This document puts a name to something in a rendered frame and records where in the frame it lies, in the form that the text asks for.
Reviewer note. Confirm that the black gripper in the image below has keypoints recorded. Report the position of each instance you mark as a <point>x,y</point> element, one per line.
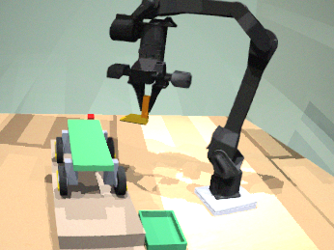
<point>178,78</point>

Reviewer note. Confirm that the red-headed metal pin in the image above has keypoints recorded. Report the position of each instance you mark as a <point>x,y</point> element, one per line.
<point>91,117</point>

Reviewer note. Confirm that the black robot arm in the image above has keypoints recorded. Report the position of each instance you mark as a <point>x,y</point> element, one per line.
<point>223,152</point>

